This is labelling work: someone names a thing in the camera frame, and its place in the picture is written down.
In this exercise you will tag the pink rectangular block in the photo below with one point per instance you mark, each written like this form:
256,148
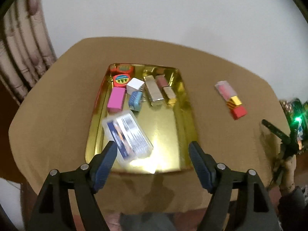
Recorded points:
116,99

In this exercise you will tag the small pinkish red block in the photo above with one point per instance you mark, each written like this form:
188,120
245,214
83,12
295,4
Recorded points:
161,81

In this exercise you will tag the red and gold tin box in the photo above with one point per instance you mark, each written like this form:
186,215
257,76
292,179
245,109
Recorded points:
163,130

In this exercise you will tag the clear labelled plastic box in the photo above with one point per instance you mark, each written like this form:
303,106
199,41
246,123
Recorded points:
130,134

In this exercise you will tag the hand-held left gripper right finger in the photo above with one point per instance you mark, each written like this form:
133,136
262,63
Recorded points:
199,166

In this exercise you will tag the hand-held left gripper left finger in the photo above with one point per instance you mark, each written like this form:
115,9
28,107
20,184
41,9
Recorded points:
105,163

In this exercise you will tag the small gold block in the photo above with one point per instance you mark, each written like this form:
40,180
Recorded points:
169,95

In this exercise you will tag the clear case with red contents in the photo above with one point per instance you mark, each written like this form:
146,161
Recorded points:
225,90

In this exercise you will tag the person's right forearm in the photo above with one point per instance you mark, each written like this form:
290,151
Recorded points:
294,209

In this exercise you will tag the long silver bar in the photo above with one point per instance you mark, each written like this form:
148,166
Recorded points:
153,90

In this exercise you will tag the person's grey clothing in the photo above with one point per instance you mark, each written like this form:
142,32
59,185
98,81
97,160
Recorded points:
146,222

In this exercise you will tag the red rectangular block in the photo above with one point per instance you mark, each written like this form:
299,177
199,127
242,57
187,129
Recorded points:
239,112

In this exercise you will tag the person's right hand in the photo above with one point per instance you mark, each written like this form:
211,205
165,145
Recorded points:
290,173

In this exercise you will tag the beige patterned curtain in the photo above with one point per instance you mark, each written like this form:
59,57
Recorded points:
24,41

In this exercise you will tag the red tape measure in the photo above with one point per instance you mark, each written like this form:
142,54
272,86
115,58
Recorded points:
121,80

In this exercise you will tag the blue patterned pouch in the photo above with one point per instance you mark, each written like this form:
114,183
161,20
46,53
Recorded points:
136,101

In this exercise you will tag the silver cube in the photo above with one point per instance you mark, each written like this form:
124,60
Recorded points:
135,85

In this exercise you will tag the yellow cube with red stripes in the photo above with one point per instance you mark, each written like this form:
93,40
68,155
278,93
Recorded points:
234,102

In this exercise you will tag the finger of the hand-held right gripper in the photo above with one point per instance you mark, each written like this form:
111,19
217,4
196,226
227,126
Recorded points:
276,132

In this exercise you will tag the pile of household clutter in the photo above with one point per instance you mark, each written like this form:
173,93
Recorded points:
296,105

